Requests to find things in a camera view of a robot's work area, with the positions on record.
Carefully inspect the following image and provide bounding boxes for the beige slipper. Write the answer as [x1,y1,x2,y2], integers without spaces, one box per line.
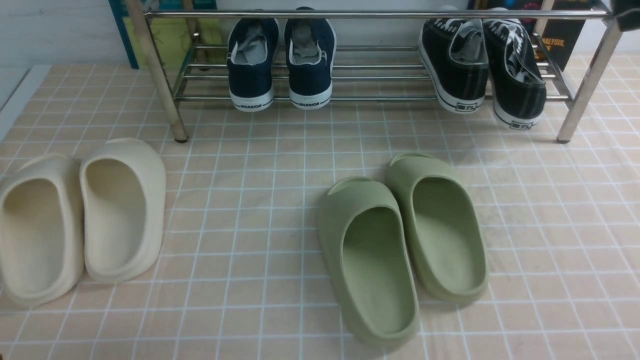
[79,137,167,284]
[0,153,85,308]

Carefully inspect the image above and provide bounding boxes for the green slipper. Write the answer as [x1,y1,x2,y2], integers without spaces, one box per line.
[317,177,419,348]
[384,153,489,305]

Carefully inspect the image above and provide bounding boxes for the left green slipper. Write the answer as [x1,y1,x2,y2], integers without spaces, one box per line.
[317,177,419,348]

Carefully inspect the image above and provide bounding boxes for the left navy sneaker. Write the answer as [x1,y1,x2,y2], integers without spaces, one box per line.
[226,18,282,113]

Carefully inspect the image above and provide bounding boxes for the navy sneaker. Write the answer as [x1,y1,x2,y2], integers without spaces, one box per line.
[226,18,282,113]
[283,18,338,111]

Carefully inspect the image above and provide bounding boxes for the right navy sneaker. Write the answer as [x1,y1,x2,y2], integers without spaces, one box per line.
[283,18,338,111]

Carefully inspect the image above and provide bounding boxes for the left beige slipper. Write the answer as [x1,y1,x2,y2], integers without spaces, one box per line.
[0,153,85,308]

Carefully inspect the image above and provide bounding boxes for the black book poster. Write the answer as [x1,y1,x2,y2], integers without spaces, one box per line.
[467,0,598,72]

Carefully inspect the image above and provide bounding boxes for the black canvas sneaker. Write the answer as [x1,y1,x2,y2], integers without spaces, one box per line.
[418,18,489,114]
[482,18,547,132]

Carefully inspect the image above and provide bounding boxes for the teal yellow book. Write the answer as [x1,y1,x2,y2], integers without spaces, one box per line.
[109,0,223,69]

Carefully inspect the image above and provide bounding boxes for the right beige slipper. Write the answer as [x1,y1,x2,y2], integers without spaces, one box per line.
[79,137,167,284]

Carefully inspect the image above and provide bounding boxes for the right green slipper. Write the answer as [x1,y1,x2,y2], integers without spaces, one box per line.
[384,153,489,305]

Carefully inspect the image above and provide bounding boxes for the metal shoe rack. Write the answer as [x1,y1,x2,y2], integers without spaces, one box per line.
[125,0,624,144]

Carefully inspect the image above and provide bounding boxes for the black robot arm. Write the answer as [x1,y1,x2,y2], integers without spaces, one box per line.
[610,0,640,32]

